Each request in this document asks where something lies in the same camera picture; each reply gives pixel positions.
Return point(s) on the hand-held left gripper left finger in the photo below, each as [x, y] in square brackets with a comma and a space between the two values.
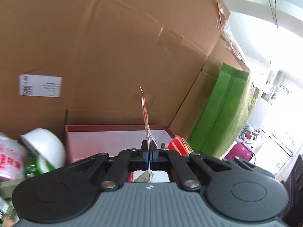
[147, 157]

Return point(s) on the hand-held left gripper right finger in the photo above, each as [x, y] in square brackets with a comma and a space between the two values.
[153, 157]

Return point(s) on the red and white card package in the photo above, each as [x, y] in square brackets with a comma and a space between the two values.
[144, 113]

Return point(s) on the maroon cardboard box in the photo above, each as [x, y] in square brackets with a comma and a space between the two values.
[94, 146]

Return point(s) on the green fabric bag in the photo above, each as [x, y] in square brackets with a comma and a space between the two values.
[220, 113]

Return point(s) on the pink pot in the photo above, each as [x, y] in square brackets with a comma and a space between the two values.
[239, 150]

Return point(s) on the white bowl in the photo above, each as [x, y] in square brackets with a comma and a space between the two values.
[47, 144]

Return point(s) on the green tape roll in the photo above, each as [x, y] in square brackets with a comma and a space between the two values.
[43, 165]

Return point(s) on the large brown cardboard box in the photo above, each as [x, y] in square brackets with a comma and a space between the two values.
[106, 40]

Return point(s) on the white shipping label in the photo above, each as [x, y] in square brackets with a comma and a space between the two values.
[40, 86]

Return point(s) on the pink patterned packet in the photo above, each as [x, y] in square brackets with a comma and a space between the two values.
[10, 158]

